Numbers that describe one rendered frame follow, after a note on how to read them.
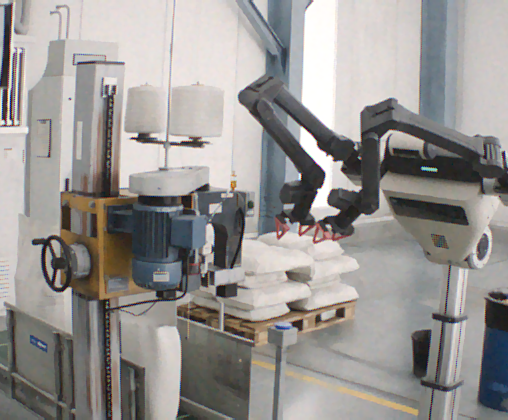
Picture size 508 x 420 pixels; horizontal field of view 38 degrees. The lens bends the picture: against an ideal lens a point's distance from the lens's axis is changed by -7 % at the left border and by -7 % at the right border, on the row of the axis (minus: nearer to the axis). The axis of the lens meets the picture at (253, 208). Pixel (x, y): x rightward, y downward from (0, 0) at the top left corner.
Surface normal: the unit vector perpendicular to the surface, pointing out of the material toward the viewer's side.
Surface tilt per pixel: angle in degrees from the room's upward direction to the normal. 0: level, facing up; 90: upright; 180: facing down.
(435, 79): 90
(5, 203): 90
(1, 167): 90
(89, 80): 90
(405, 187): 40
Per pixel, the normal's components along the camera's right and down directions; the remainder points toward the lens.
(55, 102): -0.70, 0.06
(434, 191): -0.42, -0.72
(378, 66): 0.71, 0.12
